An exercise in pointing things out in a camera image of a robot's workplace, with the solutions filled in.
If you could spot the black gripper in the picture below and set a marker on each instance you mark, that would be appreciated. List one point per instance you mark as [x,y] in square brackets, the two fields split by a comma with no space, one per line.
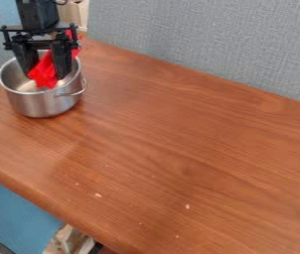
[39,31]

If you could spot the wooden table leg frame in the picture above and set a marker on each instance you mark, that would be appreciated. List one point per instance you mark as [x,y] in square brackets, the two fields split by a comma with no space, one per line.
[69,241]

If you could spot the red plastic block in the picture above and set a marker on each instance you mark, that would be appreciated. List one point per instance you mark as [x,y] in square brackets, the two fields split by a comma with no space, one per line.
[43,73]

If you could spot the metal pot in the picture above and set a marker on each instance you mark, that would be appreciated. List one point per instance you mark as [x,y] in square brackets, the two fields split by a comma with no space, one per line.
[41,102]

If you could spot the wooden shelf unit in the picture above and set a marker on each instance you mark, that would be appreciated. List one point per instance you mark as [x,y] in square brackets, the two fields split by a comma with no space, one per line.
[74,12]

